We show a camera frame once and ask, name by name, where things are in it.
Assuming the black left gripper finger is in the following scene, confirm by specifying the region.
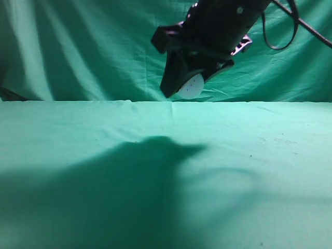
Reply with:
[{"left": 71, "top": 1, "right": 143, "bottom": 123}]
[{"left": 160, "top": 50, "right": 201, "bottom": 98}]

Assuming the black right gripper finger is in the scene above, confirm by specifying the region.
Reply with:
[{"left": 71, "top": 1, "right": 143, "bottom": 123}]
[{"left": 201, "top": 59, "right": 234, "bottom": 83}]

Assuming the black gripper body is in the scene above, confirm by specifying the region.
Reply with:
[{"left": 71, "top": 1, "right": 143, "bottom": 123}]
[{"left": 151, "top": 0, "right": 270, "bottom": 56}]

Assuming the white dimpled golf ball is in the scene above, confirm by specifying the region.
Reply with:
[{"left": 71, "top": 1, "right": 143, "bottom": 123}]
[{"left": 178, "top": 74, "right": 204, "bottom": 99}]

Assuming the green table cloth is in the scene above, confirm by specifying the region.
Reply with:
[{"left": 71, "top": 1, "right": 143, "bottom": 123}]
[{"left": 1, "top": 101, "right": 331, "bottom": 248}]

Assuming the green backdrop cloth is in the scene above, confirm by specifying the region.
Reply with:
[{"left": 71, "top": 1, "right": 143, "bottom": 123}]
[{"left": 1, "top": 1, "right": 331, "bottom": 102}]

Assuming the black strap loop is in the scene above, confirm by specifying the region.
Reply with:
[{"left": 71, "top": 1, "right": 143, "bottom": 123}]
[{"left": 261, "top": 0, "right": 299, "bottom": 50}]

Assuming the black cable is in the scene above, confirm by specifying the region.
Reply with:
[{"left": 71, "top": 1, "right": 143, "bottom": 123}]
[{"left": 273, "top": 0, "right": 332, "bottom": 49}]

